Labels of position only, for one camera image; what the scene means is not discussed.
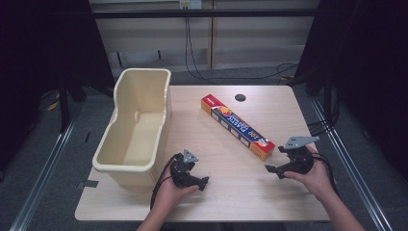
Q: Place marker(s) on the long blue orange wrap box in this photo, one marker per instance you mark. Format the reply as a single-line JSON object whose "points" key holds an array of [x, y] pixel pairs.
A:
{"points": [[237, 127]]}

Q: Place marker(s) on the person's left hand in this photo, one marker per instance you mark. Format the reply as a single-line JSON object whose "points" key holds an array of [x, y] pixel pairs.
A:
{"points": [[171, 195]]}

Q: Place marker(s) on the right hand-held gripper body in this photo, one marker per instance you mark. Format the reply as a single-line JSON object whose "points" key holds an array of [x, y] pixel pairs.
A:
{"points": [[300, 159]]}

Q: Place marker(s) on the black horizontal bar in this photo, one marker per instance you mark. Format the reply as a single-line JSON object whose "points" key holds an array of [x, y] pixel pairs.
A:
{"points": [[205, 13]]}

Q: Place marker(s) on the person's right hand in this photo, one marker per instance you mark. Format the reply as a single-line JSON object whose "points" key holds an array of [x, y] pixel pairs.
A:
{"points": [[316, 178]]}

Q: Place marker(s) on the black metal stand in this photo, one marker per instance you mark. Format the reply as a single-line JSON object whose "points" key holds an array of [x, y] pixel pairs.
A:
{"points": [[64, 106]]}

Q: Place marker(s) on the black curtain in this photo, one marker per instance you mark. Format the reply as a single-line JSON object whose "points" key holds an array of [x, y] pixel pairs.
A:
{"points": [[369, 64], [38, 64]]}

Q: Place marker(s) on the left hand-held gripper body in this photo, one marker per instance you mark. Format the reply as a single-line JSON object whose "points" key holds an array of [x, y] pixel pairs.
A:
{"points": [[181, 173]]}

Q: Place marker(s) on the white wall outlet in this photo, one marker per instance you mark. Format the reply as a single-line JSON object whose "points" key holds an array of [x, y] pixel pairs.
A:
{"points": [[190, 4]]}

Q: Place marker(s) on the cream plastic bin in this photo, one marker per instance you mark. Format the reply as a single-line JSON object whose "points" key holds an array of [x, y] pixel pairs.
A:
{"points": [[141, 128]]}

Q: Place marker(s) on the metal floor rail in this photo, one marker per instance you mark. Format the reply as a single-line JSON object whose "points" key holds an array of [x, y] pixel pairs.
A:
{"points": [[45, 166], [349, 166]]}

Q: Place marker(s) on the grey tape strip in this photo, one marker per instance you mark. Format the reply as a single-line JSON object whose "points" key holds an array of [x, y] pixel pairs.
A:
{"points": [[87, 184]]}

